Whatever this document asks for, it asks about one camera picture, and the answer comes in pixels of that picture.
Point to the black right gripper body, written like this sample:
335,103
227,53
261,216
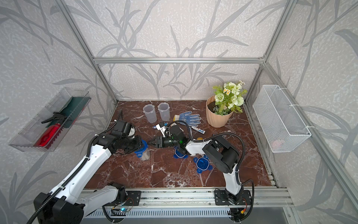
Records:
168,143

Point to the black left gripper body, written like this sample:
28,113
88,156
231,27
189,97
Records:
131,144

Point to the clear container blue lid front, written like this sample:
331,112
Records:
143,153

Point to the clear container blue lid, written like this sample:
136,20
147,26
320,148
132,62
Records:
143,153
164,110
149,111

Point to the small white toothpaste tube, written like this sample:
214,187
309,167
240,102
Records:
198,130

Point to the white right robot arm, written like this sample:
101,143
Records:
226,151

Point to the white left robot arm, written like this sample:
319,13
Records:
63,205

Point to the blue dotted work glove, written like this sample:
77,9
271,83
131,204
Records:
193,120

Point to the beige ribbed flower pot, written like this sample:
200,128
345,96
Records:
213,119

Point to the green mat in tray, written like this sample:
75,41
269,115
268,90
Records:
73,108

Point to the green white artificial flowers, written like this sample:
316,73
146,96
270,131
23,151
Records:
229,98

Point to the red spray bottle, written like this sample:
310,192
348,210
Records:
52,131

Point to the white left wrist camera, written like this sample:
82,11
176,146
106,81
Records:
131,132

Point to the clear plastic wall tray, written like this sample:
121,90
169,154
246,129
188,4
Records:
24,141

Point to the white wire mesh basket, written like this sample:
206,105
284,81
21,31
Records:
282,126

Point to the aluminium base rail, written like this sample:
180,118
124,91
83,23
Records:
275,204

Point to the aluminium frame post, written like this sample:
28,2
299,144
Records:
65,11

